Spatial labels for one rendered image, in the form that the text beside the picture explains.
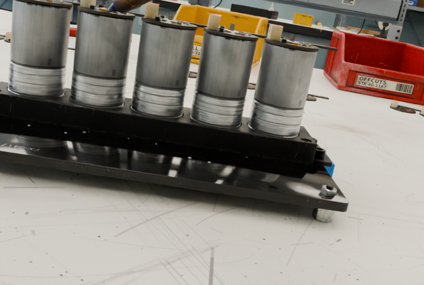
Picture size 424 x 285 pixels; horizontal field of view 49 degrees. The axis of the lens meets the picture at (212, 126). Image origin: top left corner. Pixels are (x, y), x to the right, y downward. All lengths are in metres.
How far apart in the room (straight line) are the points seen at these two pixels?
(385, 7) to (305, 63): 2.37
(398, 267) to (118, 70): 0.14
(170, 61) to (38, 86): 0.06
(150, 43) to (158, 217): 0.08
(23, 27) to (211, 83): 0.08
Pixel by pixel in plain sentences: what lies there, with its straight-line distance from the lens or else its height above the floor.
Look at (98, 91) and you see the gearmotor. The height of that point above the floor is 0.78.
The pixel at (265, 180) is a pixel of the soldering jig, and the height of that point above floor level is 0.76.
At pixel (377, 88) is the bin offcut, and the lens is 0.55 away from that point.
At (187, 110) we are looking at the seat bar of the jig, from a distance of 0.23.
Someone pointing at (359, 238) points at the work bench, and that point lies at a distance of 0.19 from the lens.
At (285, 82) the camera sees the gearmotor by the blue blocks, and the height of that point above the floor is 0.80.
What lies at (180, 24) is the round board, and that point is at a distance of 0.21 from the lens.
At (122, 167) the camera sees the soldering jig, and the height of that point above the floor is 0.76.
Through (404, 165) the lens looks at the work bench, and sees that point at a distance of 0.30.
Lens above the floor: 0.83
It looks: 16 degrees down
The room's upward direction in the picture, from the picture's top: 10 degrees clockwise
